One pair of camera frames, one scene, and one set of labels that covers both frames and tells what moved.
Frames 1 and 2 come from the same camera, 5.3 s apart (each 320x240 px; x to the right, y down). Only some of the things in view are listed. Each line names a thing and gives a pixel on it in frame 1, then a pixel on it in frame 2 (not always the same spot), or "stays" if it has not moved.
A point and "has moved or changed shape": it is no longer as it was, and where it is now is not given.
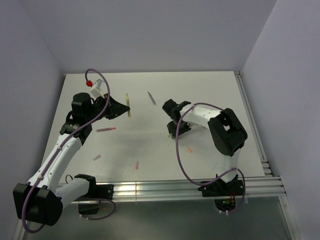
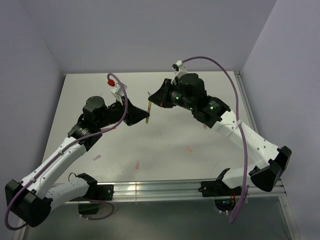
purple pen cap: x=97 y=157 stays
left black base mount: x=96 y=192 stays
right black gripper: x=172 y=130 -> x=160 y=97
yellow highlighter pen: x=128 y=104 has moved or changed shape
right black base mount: x=225 y=194 stays
